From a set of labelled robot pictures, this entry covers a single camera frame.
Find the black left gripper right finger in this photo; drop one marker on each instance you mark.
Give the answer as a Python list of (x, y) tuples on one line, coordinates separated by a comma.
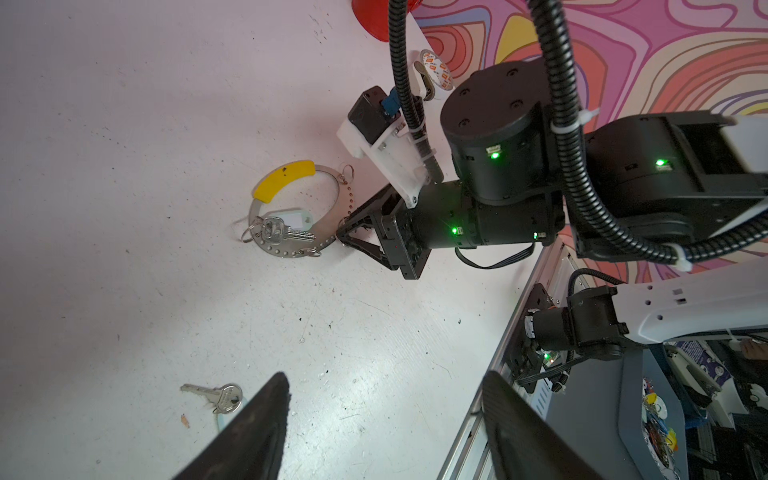
[(521, 444)]

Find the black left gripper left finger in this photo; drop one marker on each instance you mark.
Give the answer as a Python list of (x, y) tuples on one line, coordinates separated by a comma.
[(251, 446)]

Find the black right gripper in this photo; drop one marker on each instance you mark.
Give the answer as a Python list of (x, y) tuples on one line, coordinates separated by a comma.
[(398, 247)]

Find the key with small mint tag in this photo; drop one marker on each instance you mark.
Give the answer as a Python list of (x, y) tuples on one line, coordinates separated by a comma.
[(286, 225)]

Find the metal keyring organizer yellow grip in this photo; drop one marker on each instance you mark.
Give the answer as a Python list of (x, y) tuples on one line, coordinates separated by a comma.
[(324, 228)]

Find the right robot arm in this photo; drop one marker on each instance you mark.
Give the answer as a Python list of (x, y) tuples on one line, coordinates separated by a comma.
[(677, 189)]

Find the key with long mint tag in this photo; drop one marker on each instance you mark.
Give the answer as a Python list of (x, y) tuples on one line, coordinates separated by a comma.
[(225, 400)]

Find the grey bin with items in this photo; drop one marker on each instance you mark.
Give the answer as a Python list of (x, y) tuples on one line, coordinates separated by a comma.
[(651, 421)]

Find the tape roll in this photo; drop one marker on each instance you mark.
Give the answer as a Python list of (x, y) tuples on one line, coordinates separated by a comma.
[(431, 79)]

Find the red pen cup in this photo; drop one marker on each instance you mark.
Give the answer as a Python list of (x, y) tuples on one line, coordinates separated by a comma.
[(372, 15)]

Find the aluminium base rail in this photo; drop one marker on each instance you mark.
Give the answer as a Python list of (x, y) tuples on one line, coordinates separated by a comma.
[(469, 456)]

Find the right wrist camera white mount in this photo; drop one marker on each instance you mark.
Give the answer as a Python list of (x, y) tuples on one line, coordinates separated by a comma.
[(370, 131)]

